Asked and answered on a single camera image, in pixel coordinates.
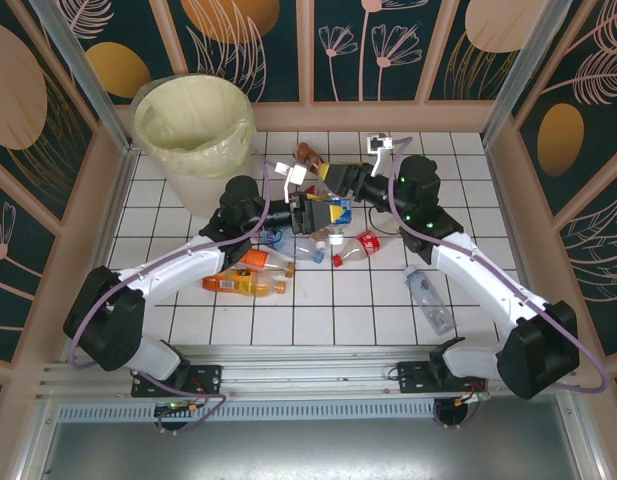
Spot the blue cap water bottle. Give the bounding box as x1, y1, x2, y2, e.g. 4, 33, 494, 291
260, 227, 324, 265

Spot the blue label crushed bottle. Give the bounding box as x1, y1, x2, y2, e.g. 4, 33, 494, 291
325, 197, 354, 246

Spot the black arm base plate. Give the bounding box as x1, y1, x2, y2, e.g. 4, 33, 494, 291
131, 363, 224, 399
396, 358, 489, 396

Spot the small circuit board with wires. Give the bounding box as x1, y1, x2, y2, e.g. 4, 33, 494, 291
154, 399, 209, 435
434, 394, 489, 430

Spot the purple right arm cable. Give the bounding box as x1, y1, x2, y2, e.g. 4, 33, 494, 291
387, 135, 612, 431

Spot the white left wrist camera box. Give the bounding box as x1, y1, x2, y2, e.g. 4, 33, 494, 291
275, 159, 308, 204

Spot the brown drink bottle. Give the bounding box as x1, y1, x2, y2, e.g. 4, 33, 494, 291
296, 142, 327, 176

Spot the aluminium frame post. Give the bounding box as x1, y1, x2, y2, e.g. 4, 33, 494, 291
482, 0, 574, 146
30, 0, 134, 151

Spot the pale blue cap bottle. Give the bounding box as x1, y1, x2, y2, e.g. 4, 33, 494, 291
403, 264, 458, 335

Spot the pale yellow bin liner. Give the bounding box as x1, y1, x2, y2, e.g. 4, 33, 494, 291
131, 74, 258, 180

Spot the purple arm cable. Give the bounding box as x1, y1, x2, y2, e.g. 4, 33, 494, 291
387, 135, 612, 431
67, 152, 228, 435

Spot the grey metal sheet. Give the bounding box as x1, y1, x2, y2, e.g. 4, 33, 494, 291
17, 419, 604, 480

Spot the white waste bin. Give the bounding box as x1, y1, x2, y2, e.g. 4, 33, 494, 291
131, 74, 258, 217

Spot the slotted grey cable duct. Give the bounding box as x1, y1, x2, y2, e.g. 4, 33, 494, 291
55, 402, 442, 424

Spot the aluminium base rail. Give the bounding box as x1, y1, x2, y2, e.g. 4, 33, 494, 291
35, 343, 587, 401

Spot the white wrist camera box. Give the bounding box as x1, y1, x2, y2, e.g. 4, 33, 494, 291
275, 159, 308, 204
366, 132, 392, 174

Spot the red label cola bottle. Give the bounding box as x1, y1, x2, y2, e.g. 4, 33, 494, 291
330, 229, 382, 268

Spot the large orange juice bottle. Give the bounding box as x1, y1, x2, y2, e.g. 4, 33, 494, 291
202, 269, 288, 298

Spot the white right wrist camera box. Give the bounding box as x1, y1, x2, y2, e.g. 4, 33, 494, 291
366, 132, 392, 174

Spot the red label tea bottle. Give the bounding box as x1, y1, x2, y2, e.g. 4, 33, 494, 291
303, 182, 335, 250

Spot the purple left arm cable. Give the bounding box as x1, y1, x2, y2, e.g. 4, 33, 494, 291
67, 152, 228, 435

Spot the small orange label bottle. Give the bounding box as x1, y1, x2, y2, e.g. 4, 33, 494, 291
237, 248, 297, 277

